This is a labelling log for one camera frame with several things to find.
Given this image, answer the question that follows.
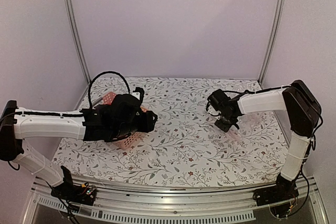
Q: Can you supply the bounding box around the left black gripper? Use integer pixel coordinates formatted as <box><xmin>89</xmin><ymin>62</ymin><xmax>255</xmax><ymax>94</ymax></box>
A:
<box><xmin>111</xmin><ymin>111</ymin><xmax>158</xmax><ymax>139</ymax></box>

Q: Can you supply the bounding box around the clear zip top bag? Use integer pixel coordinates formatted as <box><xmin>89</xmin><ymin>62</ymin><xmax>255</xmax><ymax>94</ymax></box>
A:
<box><xmin>226</xmin><ymin>112</ymin><xmax>265</xmax><ymax>141</ymax></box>

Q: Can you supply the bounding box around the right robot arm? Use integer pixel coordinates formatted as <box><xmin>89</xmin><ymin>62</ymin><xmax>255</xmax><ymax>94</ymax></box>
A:
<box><xmin>206</xmin><ymin>80</ymin><xmax>323</xmax><ymax>201</ymax></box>

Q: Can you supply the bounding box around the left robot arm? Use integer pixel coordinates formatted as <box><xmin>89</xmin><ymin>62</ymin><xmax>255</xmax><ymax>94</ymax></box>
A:
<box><xmin>1</xmin><ymin>94</ymin><xmax>158</xmax><ymax>200</ymax></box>

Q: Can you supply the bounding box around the pink plastic basket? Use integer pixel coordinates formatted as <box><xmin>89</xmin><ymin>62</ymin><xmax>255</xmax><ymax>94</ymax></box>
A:
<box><xmin>102</xmin><ymin>92</ymin><xmax>146</xmax><ymax>151</ymax></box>

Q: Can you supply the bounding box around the floral table mat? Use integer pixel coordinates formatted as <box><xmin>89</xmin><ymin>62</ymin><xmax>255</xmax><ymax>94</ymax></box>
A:
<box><xmin>53</xmin><ymin>77</ymin><xmax>288</xmax><ymax>187</ymax></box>

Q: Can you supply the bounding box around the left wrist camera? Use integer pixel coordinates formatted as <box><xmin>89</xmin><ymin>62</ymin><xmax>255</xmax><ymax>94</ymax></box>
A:
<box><xmin>131</xmin><ymin>87</ymin><xmax>145</xmax><ymax>103</ymax></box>

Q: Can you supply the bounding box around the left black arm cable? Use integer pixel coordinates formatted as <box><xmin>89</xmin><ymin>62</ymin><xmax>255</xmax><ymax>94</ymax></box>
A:
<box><xmin>88</xmin><ymin>71</ymin><xmax>132</xmax><ymax>109</ymax></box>

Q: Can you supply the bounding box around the aluminium front rail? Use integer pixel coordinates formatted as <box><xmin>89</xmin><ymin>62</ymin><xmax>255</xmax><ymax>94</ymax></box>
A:
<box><xmin>22</xmin><ymin>175</ymin><xmax>329</xmax><ymax>224</ymax></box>

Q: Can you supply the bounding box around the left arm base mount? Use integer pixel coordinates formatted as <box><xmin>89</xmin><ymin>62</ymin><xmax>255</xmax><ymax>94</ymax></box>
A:
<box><xmin>51</xmin><ymin>166</ymin><xmax>97</xmax><ymax>206</ymax></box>

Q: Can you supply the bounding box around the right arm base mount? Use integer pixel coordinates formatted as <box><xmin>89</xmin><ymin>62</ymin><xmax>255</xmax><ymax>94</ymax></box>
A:
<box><xmin>253</xmin><ymin>175</ymin><xmax>299</xmax><ymax>218</ymax></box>

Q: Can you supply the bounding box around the right aluminium frame post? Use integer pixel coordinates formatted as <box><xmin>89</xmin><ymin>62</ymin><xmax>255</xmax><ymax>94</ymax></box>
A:
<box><xmin>258</xmin><ymin>0</ymin><xmax>285</xmax><ymax>87</ymax></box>

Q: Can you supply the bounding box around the aluminium frame post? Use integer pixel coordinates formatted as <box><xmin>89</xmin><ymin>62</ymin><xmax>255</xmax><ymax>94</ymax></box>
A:
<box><xmin>64</xmin><ymin>0</ymin><xmax>91</xmax><ymax>84</ymax></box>
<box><xmin>258</xmin><ymin>0</ymin><xmax>285</xmax><ymax>87</ymax></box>

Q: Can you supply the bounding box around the left aluminium frame post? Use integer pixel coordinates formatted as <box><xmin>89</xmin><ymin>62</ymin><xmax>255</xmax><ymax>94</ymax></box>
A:
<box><xmin>64</xmin><ymin>0</ymin><xmax>91</xmax><ymax>84</ymax></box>

